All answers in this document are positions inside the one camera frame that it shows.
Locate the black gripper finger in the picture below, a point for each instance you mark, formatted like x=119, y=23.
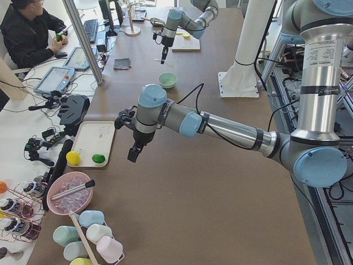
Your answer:
x=130, y=154
x=135, y=154

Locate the mint green bowl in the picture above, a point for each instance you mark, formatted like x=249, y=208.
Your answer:
x=167, y=80

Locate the pink bowl of ice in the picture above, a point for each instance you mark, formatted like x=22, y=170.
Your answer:
x=75, y=202

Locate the bamboo cutting board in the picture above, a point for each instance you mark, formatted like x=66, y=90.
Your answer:
x=185, y=45

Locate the green lime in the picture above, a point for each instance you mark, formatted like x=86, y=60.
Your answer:
x=98, y=158

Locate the wooden stand with base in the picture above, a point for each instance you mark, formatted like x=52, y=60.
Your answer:
x=131, y=30

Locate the cream cartoon tray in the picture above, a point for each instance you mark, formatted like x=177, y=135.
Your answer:
x=93, y=137

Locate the grey folded cloth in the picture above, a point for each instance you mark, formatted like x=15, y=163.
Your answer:
x=122, y=64

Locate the metal ice scoop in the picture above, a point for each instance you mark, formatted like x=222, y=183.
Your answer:
x=73, y=190

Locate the black controller housing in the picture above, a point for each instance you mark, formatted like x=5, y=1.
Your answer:
x=73, y=110

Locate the black monitor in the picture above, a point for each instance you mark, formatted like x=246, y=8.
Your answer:
x=110, y=28

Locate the far teach pendant tablet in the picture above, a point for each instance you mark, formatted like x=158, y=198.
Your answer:
x=77, y=60

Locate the teach pendant tablet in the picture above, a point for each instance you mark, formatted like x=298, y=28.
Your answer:
x=56, y=79
x=77, y=60

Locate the black keyboard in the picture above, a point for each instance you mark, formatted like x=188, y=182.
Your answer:
x=90, y=28

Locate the light blue cup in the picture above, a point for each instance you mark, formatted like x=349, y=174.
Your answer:
x=90, y=217

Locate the near teach pendant tablet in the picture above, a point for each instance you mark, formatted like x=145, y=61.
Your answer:
x=56, y=79

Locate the pale mint cup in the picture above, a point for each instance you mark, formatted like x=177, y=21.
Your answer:
x=95, y=232

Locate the pink cup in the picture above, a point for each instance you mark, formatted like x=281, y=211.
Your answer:
x=110, y=249

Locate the green cup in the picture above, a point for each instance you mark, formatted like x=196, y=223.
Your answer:
x=63, y=235

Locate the teal cup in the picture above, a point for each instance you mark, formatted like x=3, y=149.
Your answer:
x=75, y=250

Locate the yellow cup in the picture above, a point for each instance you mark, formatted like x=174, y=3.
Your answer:
x=81, y=261

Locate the person in black jacket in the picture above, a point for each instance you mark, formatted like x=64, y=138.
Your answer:
x=31, y=34

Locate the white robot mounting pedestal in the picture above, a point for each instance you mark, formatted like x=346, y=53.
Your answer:
x=240, y=80

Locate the wooden cup rack handle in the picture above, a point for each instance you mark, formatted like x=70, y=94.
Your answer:
x=83, y=238

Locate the aluminium frame post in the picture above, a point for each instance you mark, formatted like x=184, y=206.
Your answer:
x=75, y=19

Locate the copper wire bottle rack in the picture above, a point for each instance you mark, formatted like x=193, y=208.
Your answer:
x=22, y=211

